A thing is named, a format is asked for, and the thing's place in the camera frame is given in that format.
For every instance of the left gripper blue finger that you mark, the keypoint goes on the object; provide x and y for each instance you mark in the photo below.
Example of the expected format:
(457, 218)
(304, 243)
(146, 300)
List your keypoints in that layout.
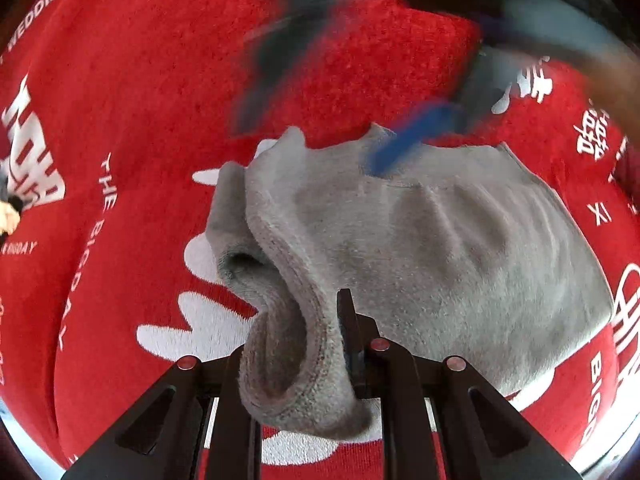
(354, 343)

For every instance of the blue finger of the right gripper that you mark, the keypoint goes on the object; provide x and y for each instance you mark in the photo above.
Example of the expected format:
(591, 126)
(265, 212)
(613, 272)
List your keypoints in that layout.
(407, 135)

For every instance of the grey fleece garment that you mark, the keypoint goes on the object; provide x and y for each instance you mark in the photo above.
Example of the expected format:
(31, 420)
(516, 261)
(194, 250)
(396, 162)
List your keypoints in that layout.
(458, 251)

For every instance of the pile of light clothes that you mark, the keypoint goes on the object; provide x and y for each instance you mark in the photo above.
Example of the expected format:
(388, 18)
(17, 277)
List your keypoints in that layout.
(11, 206)

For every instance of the red printed blanket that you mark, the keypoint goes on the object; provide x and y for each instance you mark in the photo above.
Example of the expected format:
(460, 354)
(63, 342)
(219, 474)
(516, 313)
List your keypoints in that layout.
(114, 125)

